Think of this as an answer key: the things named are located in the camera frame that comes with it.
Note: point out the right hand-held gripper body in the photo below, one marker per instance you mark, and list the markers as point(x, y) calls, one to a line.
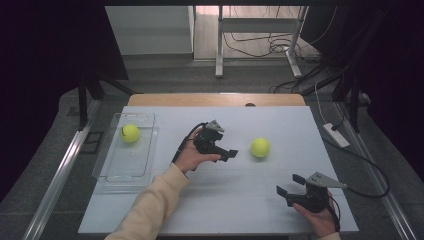
point(315, 200)

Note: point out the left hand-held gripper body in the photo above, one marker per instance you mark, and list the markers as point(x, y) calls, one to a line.
point(205, 141)

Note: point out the plain yellow tennis ball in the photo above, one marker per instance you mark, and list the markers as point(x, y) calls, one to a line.
point(260, 147)

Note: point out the black-marked yellow tennis ball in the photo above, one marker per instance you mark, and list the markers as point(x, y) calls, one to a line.
point(129, 134)

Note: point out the clear plastic tray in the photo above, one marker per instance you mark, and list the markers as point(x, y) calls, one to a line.
point(126, 163)

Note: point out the person's right hand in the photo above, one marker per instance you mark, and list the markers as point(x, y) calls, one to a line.
point(321, 221)

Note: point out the person's left hand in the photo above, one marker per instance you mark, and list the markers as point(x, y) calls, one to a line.
point(188, 158)

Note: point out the white table board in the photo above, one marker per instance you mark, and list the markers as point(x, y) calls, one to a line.
point(233, 206)

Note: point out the white power strip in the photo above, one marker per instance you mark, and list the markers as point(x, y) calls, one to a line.
point(336, 136)

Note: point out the black metal stand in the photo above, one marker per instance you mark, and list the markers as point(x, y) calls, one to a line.
point(82, 106)
point(355, 106)

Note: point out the dark floor socket plate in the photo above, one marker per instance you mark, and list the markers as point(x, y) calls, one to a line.
point(91, 143)

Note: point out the white cabinet panel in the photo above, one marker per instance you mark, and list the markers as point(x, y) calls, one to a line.
point(150, 30)

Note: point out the dark curtain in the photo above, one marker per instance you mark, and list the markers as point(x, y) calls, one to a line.
point(40, 66)
point(400, 83)

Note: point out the aluminium floor rail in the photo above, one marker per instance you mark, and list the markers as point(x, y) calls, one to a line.
point(393, 206)
point(56, 186)

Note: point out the white desk frame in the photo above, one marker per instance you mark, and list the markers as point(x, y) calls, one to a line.
point(219, 50)

